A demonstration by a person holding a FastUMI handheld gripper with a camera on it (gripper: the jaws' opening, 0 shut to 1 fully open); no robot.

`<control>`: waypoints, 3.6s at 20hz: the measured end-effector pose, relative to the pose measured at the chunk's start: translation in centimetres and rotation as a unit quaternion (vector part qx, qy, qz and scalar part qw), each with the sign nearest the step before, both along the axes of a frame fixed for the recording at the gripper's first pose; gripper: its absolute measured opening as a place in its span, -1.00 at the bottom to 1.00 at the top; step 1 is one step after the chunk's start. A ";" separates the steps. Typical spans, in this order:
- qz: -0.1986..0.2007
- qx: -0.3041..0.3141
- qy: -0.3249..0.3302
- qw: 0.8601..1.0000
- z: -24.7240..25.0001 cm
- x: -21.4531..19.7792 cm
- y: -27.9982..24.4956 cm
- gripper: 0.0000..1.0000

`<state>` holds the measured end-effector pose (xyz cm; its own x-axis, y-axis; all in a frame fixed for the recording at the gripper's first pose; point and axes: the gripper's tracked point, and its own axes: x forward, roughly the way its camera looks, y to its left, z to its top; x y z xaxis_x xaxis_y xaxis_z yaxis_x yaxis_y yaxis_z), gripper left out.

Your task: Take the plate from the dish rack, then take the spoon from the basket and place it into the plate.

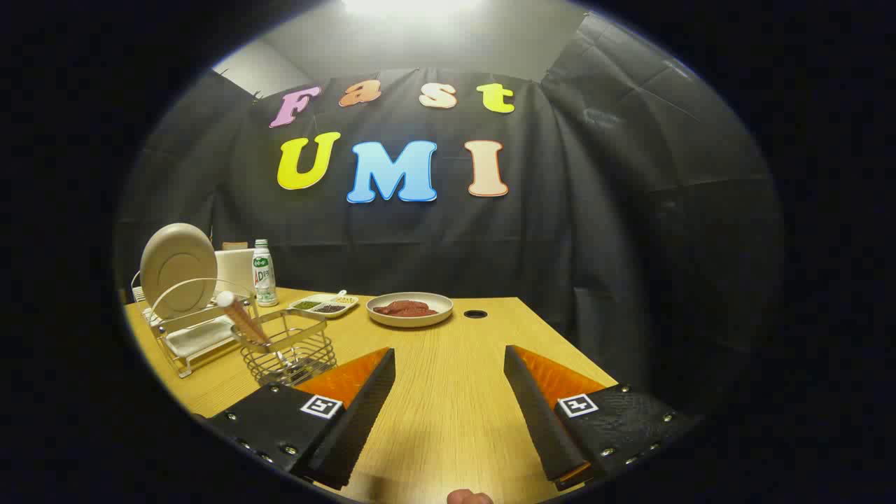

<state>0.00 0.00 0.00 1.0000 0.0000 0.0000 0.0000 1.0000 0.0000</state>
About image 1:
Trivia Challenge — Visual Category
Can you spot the white divided bean dish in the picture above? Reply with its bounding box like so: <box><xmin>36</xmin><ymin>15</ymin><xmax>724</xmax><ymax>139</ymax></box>
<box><xmin>288</xmin><ymin>290</ymin><xmax>359</xmax><ymax>319</ymax></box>

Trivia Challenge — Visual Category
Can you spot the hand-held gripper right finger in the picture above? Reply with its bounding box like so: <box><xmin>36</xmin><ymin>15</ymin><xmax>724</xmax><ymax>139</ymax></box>
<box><xmin>503</xmin><ymin>344</ymin><xmax>702</xmax><ymax>492</ymax></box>

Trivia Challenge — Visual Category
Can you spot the pink handled spoon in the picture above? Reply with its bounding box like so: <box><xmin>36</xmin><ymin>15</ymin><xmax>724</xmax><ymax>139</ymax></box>
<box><xmin>216</xmin><ymin>290</ymin><xmax>272</xmax><ymax>348</ymax></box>

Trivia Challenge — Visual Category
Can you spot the white wire dish rack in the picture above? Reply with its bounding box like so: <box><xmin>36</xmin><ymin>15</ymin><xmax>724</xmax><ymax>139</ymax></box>
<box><xmin>131</xmin><ymin>269</ymin><xmax>260</xmax><ymax>379</ymax></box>

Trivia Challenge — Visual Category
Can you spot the white toaster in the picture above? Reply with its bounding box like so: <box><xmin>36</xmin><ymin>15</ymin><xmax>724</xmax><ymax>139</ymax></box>
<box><xmin>213</xmin><ymin>248</ymin><xmax>256</xmax><ymax>298</ymax></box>

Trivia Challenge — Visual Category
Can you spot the beige plate with meat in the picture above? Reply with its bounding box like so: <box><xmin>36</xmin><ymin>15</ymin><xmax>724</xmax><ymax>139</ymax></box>
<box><xmin>366</xmin><ymin>292</ymin><xmax>454</xmax><ymax>328</ymax></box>

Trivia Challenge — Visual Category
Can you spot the white green label bottle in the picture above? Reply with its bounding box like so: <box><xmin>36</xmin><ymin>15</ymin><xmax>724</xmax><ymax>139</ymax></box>
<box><xmin>252</xmin><ymin>239</ymin><xmax>279</xmax><ymax>307</ymax></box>

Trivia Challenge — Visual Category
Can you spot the silver wire basket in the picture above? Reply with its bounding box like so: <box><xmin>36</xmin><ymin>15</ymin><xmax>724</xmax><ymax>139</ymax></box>
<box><xmin>231</xmin><ymin>308</ymin><xmax>338</xmax><ymax>387</ymax></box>

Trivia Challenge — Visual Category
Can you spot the beige round plate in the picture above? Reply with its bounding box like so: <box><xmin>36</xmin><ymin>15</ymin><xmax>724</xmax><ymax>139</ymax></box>
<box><xmin>140</xmin><ymin>223</ymin><xmax>218</xmax><ymax>319</ymax></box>

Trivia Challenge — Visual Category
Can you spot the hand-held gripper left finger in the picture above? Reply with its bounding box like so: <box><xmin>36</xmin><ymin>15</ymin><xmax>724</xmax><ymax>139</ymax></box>
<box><xmin>203</xmin><ymin>346</ymin><xmax>397</xmax><ymax>492</ymax></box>

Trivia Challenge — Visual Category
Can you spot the black backdrop cloth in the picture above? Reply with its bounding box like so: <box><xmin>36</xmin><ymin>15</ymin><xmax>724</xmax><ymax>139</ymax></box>
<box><xmin>115</xmin><ymin>14</ymin><xmax>785</xmax><ymax>393</ymax></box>

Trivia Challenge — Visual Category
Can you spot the white drip tray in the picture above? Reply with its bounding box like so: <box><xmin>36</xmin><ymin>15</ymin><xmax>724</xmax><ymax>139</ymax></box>
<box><xmin>165</xmin><ymin>316</ymin><xmax>239</xmax><ymax>359</ymax></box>

